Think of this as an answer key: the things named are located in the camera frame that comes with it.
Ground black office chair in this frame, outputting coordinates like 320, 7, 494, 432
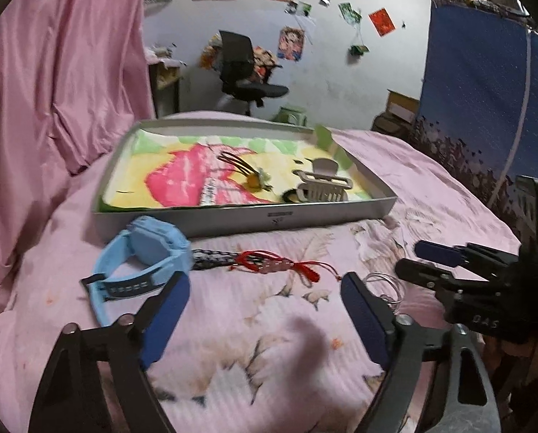
219, 30, 289, 116

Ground pink satin curtain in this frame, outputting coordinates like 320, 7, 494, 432
0, 0, 153, 313

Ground blue fabric wardrobe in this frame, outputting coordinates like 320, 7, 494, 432
410, 0, 538, 230

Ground light blue smart watch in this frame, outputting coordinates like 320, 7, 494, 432
81, 216, 193, 327

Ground beige hair claw clip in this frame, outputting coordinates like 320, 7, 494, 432
292, 157, 353, 202

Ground cartoon poster behind chair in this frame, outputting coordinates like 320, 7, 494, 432
253, 46, 277, 80

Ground red string bracelet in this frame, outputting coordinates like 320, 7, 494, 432
228, 249, 342, 286

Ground cardboard boxes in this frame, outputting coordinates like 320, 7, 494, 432
372, 90, 420, 140

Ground anime poster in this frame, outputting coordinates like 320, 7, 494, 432
277, 26, 305, 62

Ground wooden desk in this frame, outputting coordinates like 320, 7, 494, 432
145, 46, 187, 118

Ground right hand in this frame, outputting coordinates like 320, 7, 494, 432
482, 335, 538, 408

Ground black white braided bracelet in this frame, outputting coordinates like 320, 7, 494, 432
189, 248, 244, 272

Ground green stool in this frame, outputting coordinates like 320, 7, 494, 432
274, 106, 307, 126

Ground pink floral bedspread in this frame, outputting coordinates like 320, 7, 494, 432
0, 130, 519, 432

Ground red paper square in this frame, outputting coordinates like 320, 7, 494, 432
369, 8, 395, 37

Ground grey tray box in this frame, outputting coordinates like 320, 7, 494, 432
92, 111, 397, 240

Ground colourful drawing paper liner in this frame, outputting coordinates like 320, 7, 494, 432
99, 129, 372, 212

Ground green hanging pouch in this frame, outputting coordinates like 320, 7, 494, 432
348, 45, 369, 58

